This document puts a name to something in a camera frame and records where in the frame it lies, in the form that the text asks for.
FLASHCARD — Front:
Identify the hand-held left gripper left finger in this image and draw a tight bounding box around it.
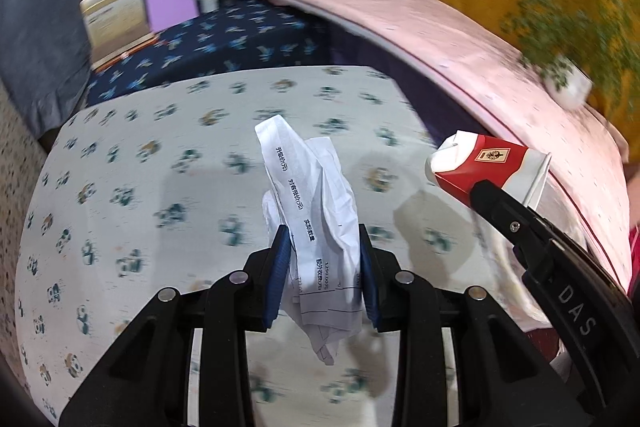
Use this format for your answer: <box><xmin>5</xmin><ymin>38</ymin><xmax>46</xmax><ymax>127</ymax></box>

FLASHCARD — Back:
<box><xmin>59</xmin><ymin>224</ymin><xmax>293</xmax><ymax>427</ymax></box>

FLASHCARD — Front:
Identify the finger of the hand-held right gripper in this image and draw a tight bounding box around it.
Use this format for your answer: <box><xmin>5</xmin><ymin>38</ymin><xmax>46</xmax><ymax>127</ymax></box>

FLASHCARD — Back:
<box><xmin>470</xmin><ymin>179</ymin><xmax>556</xmax><ymax>268</ymax></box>

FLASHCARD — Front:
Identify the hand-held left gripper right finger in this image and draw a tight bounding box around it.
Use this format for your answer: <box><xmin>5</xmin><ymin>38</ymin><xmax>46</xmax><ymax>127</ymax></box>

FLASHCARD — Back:
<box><xmin>357</xmin><ymin>224</ymin><xmax>571</xmax><ymax>427</ymax></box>

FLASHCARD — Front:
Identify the red and white carton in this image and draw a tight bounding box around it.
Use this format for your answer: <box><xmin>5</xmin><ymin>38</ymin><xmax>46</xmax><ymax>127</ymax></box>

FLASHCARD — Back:
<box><xmin>425</xmin><ymin>132</ymin><xmax>553</xmax><ymax>210</ymax></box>

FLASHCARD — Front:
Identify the white paper receipt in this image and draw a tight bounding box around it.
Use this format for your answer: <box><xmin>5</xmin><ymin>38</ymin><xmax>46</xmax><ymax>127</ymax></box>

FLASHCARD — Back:
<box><xmin>254</xmin><ymin>116</ymin><xmax>362</xmax><ymax>367</ymax></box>

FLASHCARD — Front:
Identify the green plant in white pot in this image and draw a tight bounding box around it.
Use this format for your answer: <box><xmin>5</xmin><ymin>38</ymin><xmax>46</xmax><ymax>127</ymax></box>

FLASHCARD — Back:
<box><xmin>490</xmin><ymin>0</ymin><xmax>633</xmax><ymax>108</ymax></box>

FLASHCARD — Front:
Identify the pink cloth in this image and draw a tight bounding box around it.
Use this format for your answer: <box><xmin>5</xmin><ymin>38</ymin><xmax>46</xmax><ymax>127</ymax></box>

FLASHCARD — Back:
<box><xmin>252</xmin><ymin>0</ymin><xmax>633</xmax><ymax>293</ymax></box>

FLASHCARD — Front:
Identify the dark purple cloth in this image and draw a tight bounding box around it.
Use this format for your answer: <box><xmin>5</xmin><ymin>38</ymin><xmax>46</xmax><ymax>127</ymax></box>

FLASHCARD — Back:
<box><xmin>327</xmin><ymin>19</ymin><xmax>481</xmax><ymax>148</ymax></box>

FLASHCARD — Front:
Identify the panda print tablecloth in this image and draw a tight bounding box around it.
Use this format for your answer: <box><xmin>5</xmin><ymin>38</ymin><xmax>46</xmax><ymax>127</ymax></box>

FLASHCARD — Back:
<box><xmin>14</xmin><ymin>66</ymin><xmax>551</xmax><ymax>427</ymax></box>

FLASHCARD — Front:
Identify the navy printed cloth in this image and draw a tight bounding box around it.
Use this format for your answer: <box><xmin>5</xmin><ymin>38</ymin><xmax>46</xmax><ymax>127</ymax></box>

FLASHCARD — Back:
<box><xmin>85</xmin><ymin>0</ymin><xmax>333</xmax><ymax>108</ymax></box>

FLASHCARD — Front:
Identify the cream box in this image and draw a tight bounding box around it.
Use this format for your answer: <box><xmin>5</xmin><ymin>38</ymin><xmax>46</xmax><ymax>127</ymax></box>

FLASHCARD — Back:
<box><xmin>80</xmin><ymin>0</ymin><xmax>158</xmax><ymax>70</ymax></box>

